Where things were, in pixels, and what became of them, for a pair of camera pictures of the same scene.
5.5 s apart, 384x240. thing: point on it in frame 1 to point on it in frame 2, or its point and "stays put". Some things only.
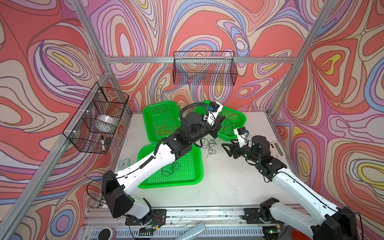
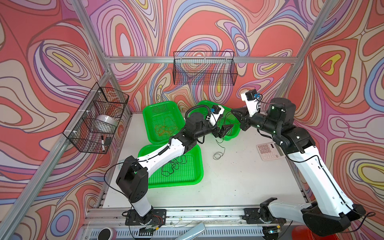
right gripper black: [235, 147] to [242, 112]
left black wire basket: [93, 127] stays put
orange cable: [169, 125] stays put
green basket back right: [233, 120] stays put
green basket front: [187, 171] stays put
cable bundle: [205, 143] to [224, 150]
